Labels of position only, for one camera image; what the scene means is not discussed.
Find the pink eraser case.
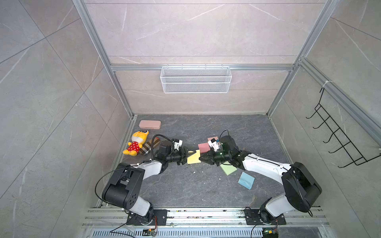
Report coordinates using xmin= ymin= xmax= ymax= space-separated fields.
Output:
xmin=139 ymin=120 xmax=162 ymax=130

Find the white wire mesh basket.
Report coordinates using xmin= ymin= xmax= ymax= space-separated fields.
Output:
xmin=160 ymin=66 xmax=232 ymax=94

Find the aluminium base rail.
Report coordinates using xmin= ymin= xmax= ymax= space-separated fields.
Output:
xmin=80 ymin=207 xmax=330 ymax=228

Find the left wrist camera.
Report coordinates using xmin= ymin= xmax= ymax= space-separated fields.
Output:
xmin=172 ymin=139 xmax=183 ymax=151

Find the yellow plush toy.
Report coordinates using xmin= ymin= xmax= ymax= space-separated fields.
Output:
xmin=123 ymin=130 xmax=149 ymax=156

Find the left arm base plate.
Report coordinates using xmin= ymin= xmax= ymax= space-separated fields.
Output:
xmin=127 ymin=209 xmax=168 ymax=226

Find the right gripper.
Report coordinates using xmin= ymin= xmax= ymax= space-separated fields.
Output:
xmin=199 ymin=148 xmax=232 ymax=166

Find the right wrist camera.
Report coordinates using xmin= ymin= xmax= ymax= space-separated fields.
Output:
xmin=207 ymin=139 xmax=220 ymax=152

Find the salmon pink memo pad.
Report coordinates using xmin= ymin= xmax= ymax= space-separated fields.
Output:
xmin=207 ymin=136 xmax=219 ymax=141

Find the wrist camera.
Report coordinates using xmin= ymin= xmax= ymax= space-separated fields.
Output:
xmin=207 ymin=139 xmax=220 ymax=152
xmin=172 ymin=139 xmax=183 ymax=151

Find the hot pink memo pad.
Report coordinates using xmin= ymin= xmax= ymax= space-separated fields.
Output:
xmin=198 ymin=143 xmax=210 ymax=154

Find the black wire hook rack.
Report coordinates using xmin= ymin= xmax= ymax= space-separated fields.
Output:
xmin=306 ymin=88 xmax=381 ymax=169

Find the blue memo pad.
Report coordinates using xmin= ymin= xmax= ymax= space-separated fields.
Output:
xmin=238 ymin=172 xmax=255 ymax=190

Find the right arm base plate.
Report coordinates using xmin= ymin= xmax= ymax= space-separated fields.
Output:
xmin=243 ymin=208 xmax=286 ymax=225

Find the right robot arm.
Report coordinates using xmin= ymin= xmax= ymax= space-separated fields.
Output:
xmin=199 ymin=135 xmax=322 ymax=224

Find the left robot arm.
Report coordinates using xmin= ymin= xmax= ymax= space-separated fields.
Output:
xmin=98 ymin=134 xmax=195 ymax=221

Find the plaid brown pouch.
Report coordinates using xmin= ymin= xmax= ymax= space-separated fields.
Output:
xmin=139 ymin=137 xmax=160 ymax=156

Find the green memo pad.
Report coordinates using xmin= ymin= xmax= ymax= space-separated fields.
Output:
xmin=220 ymin=165 xmax=237 ymax=176

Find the yellow memo pad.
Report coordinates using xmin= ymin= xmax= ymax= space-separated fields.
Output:
xmin=187 ymin=150 xmax=201 ymax=164

